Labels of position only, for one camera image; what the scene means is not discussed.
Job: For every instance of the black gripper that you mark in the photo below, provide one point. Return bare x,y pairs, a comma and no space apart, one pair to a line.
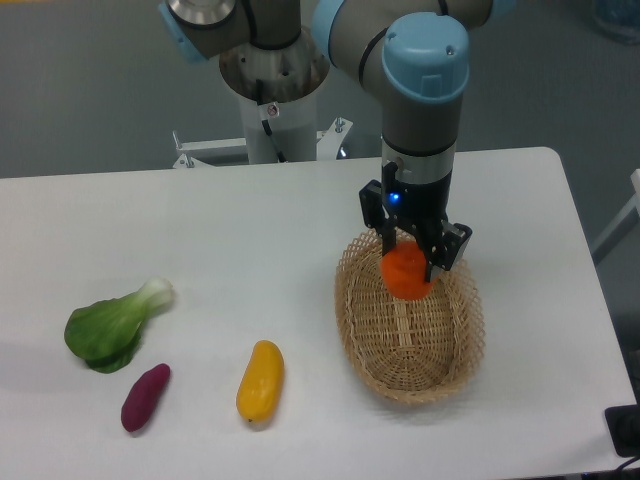
418,209

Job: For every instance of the orange fruit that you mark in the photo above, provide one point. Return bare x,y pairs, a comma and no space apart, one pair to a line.
403,272

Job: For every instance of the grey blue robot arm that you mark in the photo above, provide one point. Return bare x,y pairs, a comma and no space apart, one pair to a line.
412,57

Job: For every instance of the woven wicker basket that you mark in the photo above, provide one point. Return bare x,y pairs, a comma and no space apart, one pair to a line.
412,352

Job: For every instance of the yellow mango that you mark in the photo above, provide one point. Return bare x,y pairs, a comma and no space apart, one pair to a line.
260,389

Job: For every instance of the blue object top right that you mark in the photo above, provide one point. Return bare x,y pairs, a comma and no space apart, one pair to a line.
618,19

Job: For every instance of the black device at table edge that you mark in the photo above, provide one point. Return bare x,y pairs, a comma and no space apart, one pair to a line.
623,426

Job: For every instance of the purple sweet potato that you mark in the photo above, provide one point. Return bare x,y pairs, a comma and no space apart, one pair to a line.
143,397

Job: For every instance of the green bok choy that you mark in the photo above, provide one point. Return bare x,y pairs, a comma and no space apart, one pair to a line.
106,335

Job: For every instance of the white metal base bracket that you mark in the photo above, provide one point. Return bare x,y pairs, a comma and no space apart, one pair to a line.
233,151

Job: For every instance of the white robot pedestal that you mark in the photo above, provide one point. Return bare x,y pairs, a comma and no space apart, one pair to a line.
277,94

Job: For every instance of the white frame at right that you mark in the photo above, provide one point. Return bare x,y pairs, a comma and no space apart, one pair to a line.
620,225

